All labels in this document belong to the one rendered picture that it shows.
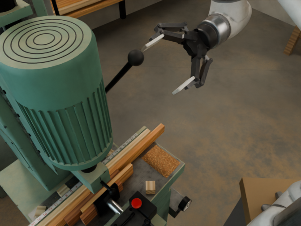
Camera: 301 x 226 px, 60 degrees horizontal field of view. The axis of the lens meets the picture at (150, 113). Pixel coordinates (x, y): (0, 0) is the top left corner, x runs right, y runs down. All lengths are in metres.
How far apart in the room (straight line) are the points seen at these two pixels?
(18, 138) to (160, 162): 0.48
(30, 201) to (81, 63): 0.77
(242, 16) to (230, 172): 1.43
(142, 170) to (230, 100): 1.71
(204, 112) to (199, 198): 0.81
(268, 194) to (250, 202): 0.09
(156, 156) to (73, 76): 0.60
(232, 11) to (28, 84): 0.60
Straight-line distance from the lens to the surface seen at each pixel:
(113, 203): 0.87
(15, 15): 0.59
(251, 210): 1.24
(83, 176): 0.80
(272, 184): 1.34
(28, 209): 1.12
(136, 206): 0.79
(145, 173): 0.98
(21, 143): 0.87
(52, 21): 0.55
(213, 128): 2.29
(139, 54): 0.54
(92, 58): 0.48
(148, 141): 1.01
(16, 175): 1.22
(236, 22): 0.86
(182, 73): 2.75
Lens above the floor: 1.76
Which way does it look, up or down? 49 degrees down
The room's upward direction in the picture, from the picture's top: straight up
